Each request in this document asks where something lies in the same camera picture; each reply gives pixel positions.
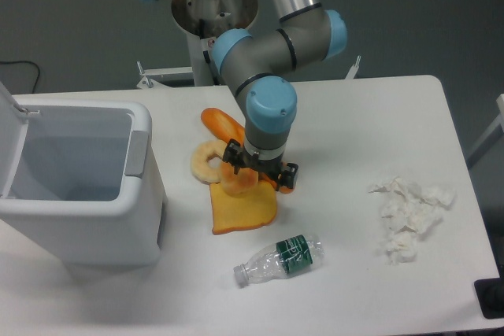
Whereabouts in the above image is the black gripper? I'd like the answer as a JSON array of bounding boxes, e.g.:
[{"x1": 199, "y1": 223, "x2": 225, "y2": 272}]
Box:
[{"x1": 222, "y1": 138, "x2": 298, "y2": 190}]

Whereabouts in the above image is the round knotted bread roll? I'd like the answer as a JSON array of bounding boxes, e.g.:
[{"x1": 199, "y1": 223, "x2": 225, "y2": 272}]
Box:
[{"x1": 218, "y1": 163, "x2": 259, "y2": 196}]

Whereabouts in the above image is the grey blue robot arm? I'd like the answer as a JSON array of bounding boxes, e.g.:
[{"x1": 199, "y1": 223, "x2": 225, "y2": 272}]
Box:
[{"x1": 171, "y1": 0, "x2": 347, "y2": 190}]

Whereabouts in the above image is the long orange baguette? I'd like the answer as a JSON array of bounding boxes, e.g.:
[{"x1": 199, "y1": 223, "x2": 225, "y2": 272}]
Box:
[{"x1": 200, "y1": 107, "x2": 295, "y2": 194}]

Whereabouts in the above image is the yellow toast slice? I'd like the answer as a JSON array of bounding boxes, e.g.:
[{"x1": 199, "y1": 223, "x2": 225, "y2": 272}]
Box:
[{"x1": 209, "y1": 181, "x2": 277, "y2": 235}]

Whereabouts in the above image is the clear plastic bottle green label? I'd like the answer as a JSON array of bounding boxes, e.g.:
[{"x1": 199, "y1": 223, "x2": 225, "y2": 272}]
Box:
[{"x1": 233, "y1": 234, "x2": 324, "y2": 288}]

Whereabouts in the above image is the crumpled white tissue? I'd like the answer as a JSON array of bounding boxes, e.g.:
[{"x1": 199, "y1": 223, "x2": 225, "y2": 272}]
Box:
[{"x1": 369, "y1": 176, "x2": 457, "y2": 265}]

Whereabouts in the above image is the white open trash bin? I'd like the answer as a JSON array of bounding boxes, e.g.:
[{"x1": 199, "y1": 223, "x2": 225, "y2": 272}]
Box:
[{"x1": 1, "y1": 89, "x2": 165, "y2": 266}]

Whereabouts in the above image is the white furniture leg right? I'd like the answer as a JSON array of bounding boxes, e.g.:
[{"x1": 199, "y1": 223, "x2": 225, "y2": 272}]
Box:
[{"x1": 465, "y1": 94, "x2": 503, "y2": 169}]

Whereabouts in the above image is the black device at table edge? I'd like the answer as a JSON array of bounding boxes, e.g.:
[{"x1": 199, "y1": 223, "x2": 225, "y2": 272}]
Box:
[{"x1": 474, "y1": 278, "x2": 503, "y2": 319}]

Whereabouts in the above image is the pale ring bagel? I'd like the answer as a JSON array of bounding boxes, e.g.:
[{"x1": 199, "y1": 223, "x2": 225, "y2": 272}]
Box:
[{"x1": 190, "y1": 140, "x2": 228, "y2": 183}]

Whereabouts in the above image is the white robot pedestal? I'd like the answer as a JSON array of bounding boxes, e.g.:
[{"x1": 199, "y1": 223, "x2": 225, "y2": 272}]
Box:
[{"x1": 135, "y1": 0, "x2": 361, "y2": 89}]

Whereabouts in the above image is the black cable on floor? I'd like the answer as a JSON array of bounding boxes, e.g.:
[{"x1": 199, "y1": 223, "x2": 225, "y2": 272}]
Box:
[{"x1": 0, "y1": 60, "x2": 41, "y2": 94}]

